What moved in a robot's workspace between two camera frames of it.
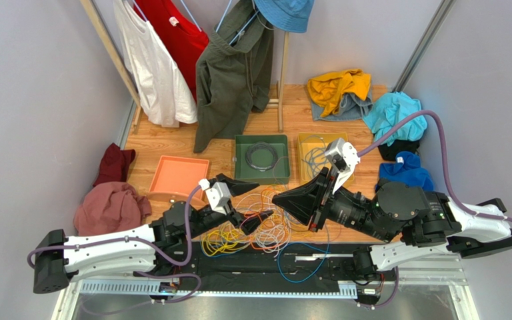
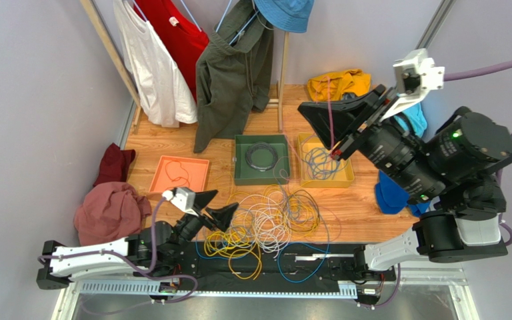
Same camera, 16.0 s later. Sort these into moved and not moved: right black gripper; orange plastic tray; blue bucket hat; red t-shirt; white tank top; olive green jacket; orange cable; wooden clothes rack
Moved: right black gripper; orange cable
Not moved: red t-shirt; wooden clothes rack; blue bucket hat; olive green jacket; white tank top; orange plastic tray
